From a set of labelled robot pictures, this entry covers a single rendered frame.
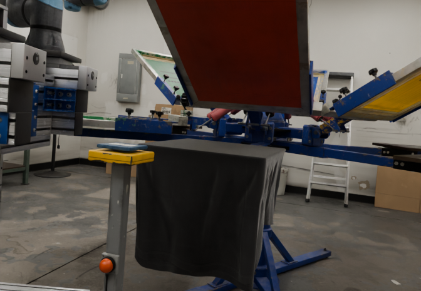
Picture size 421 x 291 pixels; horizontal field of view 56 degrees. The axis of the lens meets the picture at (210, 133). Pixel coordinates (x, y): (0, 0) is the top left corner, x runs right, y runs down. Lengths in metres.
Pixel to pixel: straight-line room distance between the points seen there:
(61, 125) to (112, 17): 5.55
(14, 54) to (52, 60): 0.51
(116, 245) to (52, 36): 0.90
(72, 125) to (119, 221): 0.61
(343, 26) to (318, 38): 0.36
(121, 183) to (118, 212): 0.08
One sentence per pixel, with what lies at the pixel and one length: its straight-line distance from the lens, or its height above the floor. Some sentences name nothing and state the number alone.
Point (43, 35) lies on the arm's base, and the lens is 1.69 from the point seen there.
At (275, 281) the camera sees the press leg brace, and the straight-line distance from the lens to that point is 2.50.
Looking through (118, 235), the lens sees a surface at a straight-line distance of 1.13.
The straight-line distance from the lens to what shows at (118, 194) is 1.10.
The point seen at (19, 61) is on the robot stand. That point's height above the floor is 1.17.
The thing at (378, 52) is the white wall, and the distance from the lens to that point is 5.95.
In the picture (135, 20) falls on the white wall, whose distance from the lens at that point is 6.87.
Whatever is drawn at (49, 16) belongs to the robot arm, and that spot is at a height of 1.39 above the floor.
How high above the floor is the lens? 1.08
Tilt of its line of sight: 3 degrees down
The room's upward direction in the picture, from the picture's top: 5 degrees clockwise
